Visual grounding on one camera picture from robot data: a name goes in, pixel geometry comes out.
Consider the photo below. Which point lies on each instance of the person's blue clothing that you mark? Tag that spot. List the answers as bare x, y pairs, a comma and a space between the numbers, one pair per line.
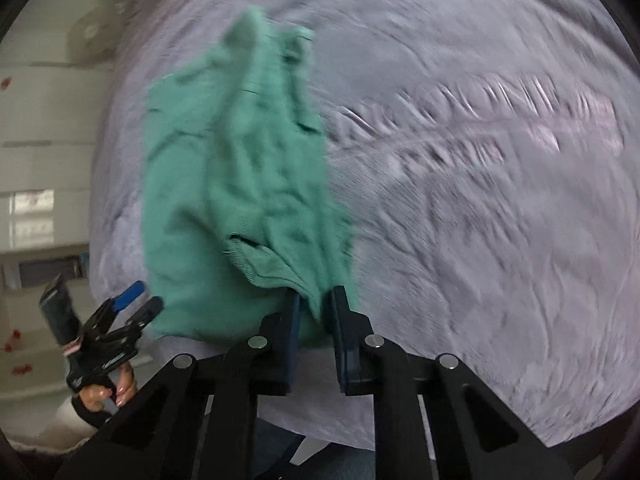
280, 442

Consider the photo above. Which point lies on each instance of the white cabinet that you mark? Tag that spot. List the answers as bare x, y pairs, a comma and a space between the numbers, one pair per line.
50, 110

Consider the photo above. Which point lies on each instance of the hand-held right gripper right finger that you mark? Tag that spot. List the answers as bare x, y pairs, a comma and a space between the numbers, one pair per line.
342, 350

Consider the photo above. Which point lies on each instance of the person's left hand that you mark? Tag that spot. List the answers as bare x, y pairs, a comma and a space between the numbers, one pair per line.
107, 395

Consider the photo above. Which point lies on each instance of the person's left forearm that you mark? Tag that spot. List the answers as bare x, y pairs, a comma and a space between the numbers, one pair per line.
60, 425

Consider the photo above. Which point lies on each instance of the green work jacket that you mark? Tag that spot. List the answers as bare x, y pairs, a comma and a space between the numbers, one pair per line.
240, 185

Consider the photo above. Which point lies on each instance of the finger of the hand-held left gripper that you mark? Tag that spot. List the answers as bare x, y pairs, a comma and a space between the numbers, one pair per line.
129, 295
149, 312

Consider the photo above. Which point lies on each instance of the white fan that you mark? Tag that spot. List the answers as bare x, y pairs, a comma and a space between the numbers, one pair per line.
92, 35

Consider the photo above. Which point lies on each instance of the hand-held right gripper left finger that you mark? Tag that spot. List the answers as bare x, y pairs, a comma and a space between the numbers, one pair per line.
292, 330

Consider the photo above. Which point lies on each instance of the lavender quilted bedspread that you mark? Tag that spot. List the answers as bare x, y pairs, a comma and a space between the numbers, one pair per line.
475, 210

